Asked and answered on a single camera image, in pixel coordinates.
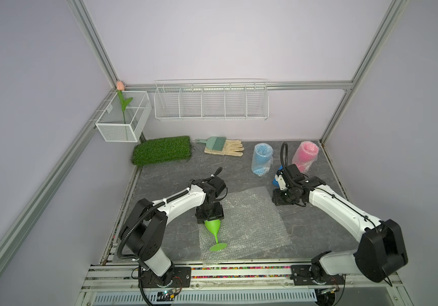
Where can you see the beige cloth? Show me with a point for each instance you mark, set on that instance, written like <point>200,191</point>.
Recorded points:
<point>231,148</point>

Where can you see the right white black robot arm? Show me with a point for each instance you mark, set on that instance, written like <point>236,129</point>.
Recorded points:
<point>381,247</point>

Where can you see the bubble wrap sheet stack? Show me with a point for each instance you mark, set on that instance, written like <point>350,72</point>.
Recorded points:
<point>252,225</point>

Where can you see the artificial pink tulip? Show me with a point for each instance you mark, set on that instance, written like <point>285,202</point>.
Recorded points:
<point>124,101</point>

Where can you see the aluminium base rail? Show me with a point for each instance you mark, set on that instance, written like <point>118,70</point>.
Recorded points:
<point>250,282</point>

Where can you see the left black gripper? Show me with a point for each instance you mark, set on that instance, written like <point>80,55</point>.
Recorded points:
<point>218,214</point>

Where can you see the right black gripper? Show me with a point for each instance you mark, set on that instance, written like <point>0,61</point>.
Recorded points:
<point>275,198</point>

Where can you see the small white wire basket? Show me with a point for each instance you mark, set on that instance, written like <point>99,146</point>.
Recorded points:
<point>110,122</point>

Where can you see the green plastic wine glass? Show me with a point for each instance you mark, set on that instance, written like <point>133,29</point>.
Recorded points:
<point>214,227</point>

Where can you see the long white wire shelf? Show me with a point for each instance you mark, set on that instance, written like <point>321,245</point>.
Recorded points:
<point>211,99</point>

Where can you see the blue tape dispenser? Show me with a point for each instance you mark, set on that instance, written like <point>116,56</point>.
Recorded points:
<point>280,168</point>

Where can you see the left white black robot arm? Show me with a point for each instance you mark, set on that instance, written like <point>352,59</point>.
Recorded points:
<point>143,231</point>

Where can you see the green artificial grass mat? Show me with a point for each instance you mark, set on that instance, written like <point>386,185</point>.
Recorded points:
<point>162,150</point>

